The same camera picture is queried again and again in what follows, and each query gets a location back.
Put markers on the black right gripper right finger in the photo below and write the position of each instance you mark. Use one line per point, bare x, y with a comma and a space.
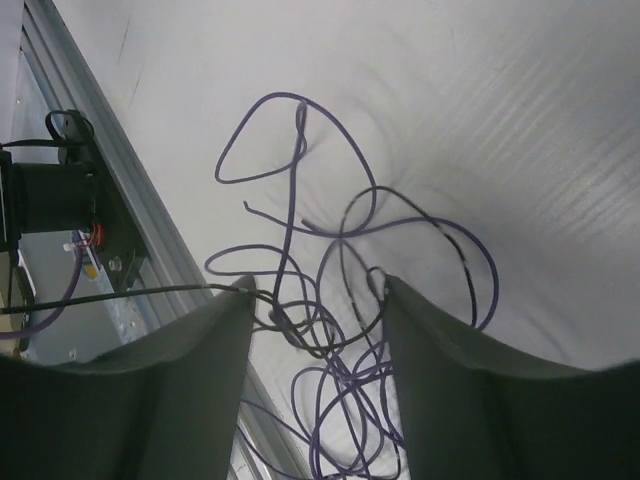
472, 407

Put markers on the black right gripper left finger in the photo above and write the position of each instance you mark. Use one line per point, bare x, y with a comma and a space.
162, 407

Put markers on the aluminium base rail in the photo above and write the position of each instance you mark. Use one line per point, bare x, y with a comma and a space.
68, 82

